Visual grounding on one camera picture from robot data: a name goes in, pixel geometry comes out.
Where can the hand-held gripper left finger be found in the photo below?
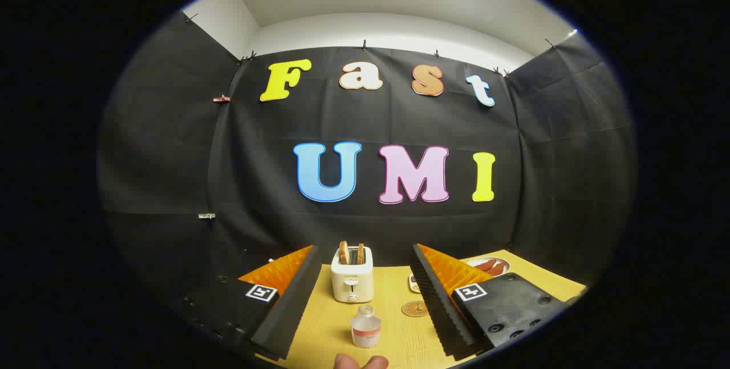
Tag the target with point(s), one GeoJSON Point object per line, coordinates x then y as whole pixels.
{"type": "Point", "coordinates": [293, 306]}

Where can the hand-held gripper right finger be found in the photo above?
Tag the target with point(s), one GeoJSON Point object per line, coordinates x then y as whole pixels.
{"type": "Point", "coordinates": [433, 300]}

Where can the round cork coaster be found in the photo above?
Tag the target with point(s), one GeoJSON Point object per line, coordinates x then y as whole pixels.
{"type": "Point", "coordinates": [414, 309]}

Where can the clear juice bottle pink label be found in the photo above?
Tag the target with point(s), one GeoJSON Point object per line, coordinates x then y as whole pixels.
{"type": "Point", "coordinates": [365, 332]}

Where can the white divided spice dish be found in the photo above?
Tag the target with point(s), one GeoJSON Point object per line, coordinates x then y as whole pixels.
{"type": "Point", "coordinates": [413, 284]}

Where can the wooden table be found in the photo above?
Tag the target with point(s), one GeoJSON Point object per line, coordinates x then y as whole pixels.
{"type": "Point", "coordinates": [333, 326]}

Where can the round white plate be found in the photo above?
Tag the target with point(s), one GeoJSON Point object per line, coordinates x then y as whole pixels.
{"type": "Point", "coordinates": [472, 264]}

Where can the red meat piece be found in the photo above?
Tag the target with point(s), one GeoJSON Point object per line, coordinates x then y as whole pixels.
{"type": "Point", "coordinates": [483, 265]}
{"type": "Point", "coordinates": [497, 269]}

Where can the white toaster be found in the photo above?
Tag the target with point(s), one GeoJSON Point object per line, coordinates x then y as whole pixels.
{"type": "Point", "coordinates": [352, 280]}

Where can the toast bread slice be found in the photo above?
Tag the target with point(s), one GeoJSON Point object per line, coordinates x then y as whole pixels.
{"type": "Point", "coordinates": [344, 252]}
{"type": "Point", "coordinates": [360, 254]}

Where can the black backdrop cloth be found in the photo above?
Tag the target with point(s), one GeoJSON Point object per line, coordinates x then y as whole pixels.
{"type": "Point", "coordinates": [256, 129]}

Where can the small red clip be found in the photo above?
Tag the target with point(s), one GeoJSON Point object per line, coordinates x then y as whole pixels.
{"type": "Point", "coordinates": [221, 98]}

